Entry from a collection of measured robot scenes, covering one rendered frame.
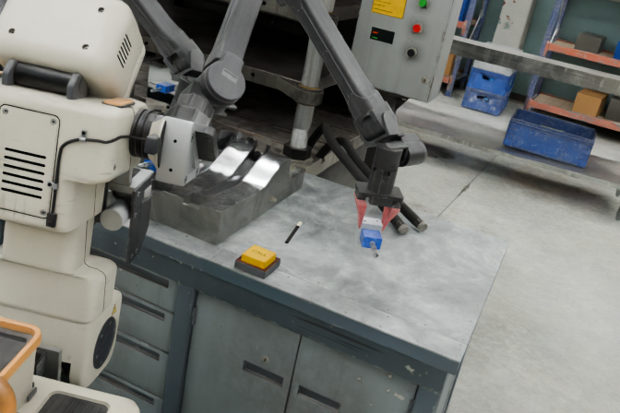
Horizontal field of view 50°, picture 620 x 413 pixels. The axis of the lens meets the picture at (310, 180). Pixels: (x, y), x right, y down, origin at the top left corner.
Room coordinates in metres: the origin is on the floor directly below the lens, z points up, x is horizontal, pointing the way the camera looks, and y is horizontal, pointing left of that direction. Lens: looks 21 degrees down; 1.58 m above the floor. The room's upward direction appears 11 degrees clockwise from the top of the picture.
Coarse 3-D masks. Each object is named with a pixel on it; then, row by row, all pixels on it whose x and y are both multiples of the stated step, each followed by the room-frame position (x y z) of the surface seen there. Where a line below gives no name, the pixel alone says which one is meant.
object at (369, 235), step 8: (368, 224) 1.39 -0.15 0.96; (376, 224) 1.40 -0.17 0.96; (360, 232) 1.39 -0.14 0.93; (368, 232) 1.37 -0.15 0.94; (376, 232) 1.38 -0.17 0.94; (360, 240) 1.37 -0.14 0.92; (368, 240) 1.35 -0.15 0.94; (376, 240) 1.35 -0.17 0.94; (376, 248) 1.35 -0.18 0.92; (376, 256) 1.30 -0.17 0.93
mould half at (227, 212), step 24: (240, 144) 1.81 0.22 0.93; (216, 168) 1.70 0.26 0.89; (264, 168) 1.71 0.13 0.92; (288, 168) 1.78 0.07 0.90; (168, 192) 1.49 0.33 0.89; (192, 192) 1.52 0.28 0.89; (240, 192) 1.59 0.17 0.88; (264, 192) 1.65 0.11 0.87; (288, 192) 1.81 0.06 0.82; (168, 216) 1.49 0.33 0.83; (192, 216) 1.46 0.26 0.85; (216, 216) 1.44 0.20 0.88; (240, 216) 1.54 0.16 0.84; (216, 240) 1.44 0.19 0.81
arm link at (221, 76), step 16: (240, 0) 1.34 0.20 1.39; (256, 0) 1.37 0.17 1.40; (240, 16) 1.32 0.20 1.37; (256, 16) 1.35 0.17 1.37; (224, 32) 1.28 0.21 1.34; (240, 32) 1.29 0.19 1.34; (224, 48) 1.24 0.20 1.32; (240, 48) 1.27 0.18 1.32; (208, 64) 1.23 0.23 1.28; (224, 64) 1.19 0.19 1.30; (240, 64) 1.22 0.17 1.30; (208, 80) 1.15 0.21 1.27; (224, 80) 1.17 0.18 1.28; (240, 80) 1.19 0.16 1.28; (208, 96) 1.15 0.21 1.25; (224, 96) 1.15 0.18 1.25; (240, 96) 1.17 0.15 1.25
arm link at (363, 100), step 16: (288, 0) 1.49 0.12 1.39; (304, 0) 1.47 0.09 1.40; (320, 0) 1.50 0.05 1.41; (304, 16) 1.47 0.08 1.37; (320, 16) 1.47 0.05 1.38; (320, 32) 1.46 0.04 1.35; (336, 32) 1.48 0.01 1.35; (320, 48) 1.46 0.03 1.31; (336, 48) 1.45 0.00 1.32; (336, 64) 1.44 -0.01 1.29; (352, 64) 1.46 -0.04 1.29; (336, 80) 1.45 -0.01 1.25; (352, 80) 1.43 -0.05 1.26; (368, 80) 1.46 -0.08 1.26; (352, 96) 1.43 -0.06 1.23; (368, 96) 1.42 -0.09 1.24; (352, 112) 1.43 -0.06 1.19; (368, 112) 1.46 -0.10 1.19; (368, 128) 1.41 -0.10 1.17; (384, 128) 1.39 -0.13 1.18
